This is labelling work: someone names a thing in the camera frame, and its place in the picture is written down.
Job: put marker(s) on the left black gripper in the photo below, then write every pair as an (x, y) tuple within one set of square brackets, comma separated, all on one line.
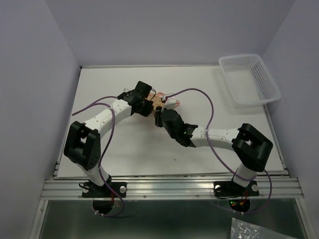
[(148, 110)]

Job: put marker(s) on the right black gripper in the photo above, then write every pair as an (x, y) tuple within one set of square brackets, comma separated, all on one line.
[(157, 115)]

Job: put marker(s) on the floral mesh laundry bag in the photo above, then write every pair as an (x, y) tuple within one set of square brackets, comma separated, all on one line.
[(156, 100)]

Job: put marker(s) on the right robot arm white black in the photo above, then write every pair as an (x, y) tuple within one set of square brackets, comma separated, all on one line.
[(251, 146)]

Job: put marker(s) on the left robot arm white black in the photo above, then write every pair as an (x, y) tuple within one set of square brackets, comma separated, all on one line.
[(83, 142)]

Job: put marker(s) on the clear plastic bag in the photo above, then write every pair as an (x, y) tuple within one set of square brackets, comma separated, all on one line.
[(244, 230)]

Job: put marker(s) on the white plastic basket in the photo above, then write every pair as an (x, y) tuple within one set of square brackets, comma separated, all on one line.
[(248, 80)]

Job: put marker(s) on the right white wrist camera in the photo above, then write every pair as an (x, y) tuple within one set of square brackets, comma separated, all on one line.
[(170, 102)]

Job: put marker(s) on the aluminium mounting rail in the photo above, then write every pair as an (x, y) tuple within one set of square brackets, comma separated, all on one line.
[(166, 188)]

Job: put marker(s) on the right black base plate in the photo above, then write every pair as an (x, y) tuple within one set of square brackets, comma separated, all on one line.
[(229, 189)]

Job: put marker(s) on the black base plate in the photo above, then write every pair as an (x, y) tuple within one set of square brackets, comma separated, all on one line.
[(229, 189), (90, 190)]

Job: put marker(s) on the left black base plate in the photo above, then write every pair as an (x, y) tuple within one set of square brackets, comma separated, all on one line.
[(90, 190)]

